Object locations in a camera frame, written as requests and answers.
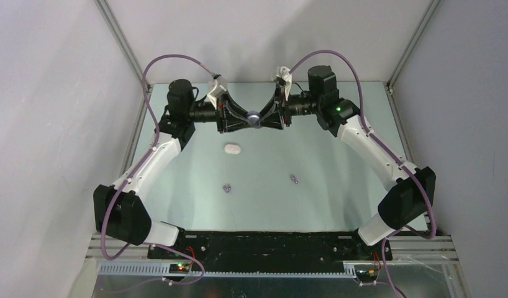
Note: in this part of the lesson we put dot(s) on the right controller board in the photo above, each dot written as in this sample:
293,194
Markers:
366,276

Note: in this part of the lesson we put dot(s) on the controller board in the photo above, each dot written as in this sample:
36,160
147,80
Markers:
366,276
179,268

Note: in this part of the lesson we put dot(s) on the purple earbud charging case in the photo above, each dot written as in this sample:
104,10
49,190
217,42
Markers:
253,119

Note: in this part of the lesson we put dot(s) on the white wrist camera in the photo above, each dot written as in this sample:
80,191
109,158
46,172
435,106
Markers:
217,88
282,76

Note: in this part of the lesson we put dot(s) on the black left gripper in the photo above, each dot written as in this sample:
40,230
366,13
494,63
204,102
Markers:
235,123

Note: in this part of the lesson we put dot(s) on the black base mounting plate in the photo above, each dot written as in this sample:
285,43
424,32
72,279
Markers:
272,252

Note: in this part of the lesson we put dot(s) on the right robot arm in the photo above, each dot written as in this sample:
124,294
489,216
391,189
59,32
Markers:
410,189

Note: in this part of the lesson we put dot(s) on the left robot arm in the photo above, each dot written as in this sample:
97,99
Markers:
120,208

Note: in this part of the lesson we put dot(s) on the white earbud charging case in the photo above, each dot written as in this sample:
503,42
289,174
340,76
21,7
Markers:
232,149

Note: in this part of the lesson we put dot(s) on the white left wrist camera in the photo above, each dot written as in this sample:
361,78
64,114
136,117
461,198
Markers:
217,88

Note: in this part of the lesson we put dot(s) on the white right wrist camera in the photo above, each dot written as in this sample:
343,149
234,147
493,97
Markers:
282,76

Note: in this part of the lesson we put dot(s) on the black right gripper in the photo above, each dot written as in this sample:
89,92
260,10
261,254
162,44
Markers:
271,116

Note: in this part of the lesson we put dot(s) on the left controller board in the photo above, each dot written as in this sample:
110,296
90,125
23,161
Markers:
179,268

